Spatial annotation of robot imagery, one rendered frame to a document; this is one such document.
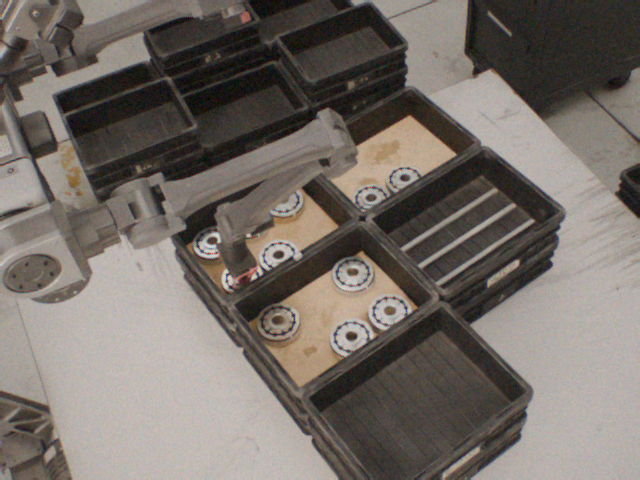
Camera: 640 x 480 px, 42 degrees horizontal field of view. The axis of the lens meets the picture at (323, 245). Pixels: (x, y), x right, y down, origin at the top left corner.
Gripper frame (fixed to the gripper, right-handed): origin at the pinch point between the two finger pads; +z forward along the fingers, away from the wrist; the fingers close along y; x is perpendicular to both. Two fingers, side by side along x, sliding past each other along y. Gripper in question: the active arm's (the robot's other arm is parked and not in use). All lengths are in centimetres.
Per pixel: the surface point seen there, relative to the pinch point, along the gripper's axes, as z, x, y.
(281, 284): -2.3, -6.7, -9.0
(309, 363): 3.9, -3.5, -28.0
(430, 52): 87, -145, 129
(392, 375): 3.7, -18.1, -40.5
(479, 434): -7, -23, -66
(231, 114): 50, -38, 104
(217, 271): 4.2, 3.8, 7.4
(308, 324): 3.9, -8.3, -18.6
